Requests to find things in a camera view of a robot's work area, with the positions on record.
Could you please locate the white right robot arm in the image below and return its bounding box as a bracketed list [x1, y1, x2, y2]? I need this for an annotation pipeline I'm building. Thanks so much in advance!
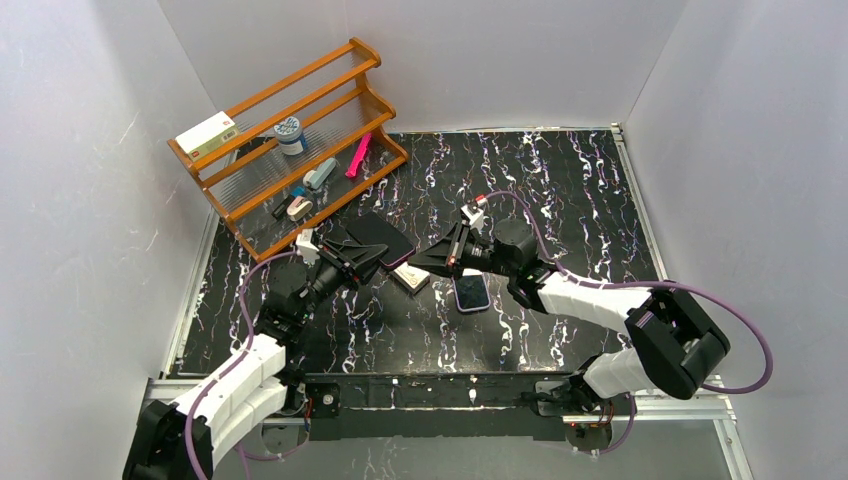
[408, 219, 730, 407]

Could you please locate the purple phone case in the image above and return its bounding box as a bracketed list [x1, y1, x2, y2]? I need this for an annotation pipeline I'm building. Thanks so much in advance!
[453, 273, 493, 315]

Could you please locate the pink marker pen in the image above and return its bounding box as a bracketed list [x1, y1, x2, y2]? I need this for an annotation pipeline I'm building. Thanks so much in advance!
[345, 132, 372, 180]

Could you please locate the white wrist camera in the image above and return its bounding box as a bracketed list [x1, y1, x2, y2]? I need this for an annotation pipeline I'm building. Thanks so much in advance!
[295, 228, 319, 266]
[460, 195, 488, 232]

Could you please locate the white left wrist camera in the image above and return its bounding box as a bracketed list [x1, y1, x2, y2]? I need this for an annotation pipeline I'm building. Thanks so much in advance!
[295, 228, 319, 266]

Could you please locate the white red small box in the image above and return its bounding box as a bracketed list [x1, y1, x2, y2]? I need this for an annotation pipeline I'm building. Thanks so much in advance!
[390, 262, 430, 295]

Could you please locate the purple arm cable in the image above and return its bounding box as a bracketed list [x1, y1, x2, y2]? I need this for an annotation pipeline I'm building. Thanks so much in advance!
[185, 250, 303, 480]
[482, 190, 774, 455]

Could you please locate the white cardboard box on shelf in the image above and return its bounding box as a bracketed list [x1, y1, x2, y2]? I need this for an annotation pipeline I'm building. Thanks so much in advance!
[175, 111, 240, 161]

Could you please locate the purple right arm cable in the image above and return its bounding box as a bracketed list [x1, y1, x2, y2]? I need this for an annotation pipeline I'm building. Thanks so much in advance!
[482, 190, 774, 455]

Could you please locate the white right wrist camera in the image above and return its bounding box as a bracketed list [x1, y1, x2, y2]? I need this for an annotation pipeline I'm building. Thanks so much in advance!
[460, 195, 488, 232]

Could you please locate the black front base bar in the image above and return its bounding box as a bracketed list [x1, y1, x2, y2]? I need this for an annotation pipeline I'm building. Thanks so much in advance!
[265, 372, 626, 451]

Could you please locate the black phone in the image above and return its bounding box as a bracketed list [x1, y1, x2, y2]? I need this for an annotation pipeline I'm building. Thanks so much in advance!
[345, 212, 416, 271]

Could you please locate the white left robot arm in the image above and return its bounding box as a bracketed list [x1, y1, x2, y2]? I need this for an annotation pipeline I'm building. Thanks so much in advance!
[122, 240, 388, 479]

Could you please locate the orange wooden shelf rack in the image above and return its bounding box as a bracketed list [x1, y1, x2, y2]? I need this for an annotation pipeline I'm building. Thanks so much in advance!
[168, 37, 409, 261]

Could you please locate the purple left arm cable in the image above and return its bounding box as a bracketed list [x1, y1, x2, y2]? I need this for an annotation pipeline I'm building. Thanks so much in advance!
[185, 250, 303, 480]

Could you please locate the blue white round jar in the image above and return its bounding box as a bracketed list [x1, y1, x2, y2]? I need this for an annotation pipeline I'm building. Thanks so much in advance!
[273, 116, 308, 156]

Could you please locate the black smartphone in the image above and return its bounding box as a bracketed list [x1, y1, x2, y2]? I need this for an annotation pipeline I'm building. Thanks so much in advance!
[455, 274, 490, 312]

